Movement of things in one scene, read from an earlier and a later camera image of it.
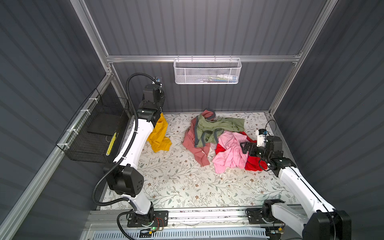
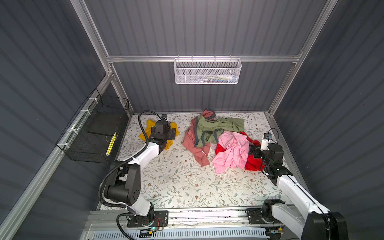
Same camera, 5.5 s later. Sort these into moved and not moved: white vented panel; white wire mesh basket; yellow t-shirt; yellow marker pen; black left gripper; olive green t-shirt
Moved: yellow t-shirt; black left gripper
Not moved: white vented panel; olive green t-shirt; white wire mesh basket; yellow marker pen
